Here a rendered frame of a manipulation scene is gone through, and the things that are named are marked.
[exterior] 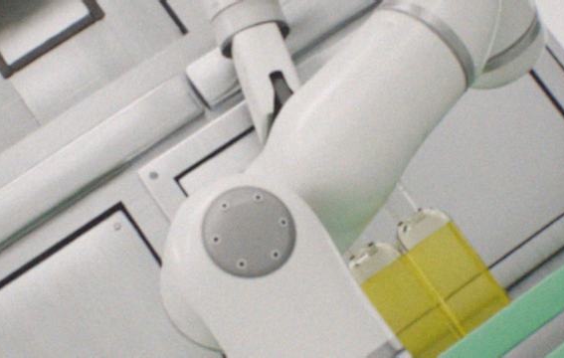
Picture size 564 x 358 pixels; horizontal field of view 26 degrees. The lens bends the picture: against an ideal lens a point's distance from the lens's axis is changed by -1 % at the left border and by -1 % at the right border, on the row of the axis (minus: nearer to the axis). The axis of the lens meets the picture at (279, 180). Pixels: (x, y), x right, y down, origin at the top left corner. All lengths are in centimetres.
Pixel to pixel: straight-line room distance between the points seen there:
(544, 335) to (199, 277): 43
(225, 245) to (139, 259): 65
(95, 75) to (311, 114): 68
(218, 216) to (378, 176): 12
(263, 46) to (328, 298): 52
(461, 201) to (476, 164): 5
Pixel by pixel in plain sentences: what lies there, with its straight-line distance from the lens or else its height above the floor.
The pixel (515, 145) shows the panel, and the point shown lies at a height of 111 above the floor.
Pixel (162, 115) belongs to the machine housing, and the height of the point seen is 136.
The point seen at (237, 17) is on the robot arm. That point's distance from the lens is 126.
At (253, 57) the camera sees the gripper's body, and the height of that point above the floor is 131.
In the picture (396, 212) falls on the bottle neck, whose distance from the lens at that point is 123.
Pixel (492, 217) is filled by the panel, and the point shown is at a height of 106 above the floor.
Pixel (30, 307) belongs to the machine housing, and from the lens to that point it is 139.
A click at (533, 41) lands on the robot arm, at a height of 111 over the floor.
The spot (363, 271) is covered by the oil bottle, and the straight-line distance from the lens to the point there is 120.
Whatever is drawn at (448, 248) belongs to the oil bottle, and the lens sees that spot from 121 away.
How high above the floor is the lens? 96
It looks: 11 degrees up
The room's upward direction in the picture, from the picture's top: 36 degrees counter-clockwise
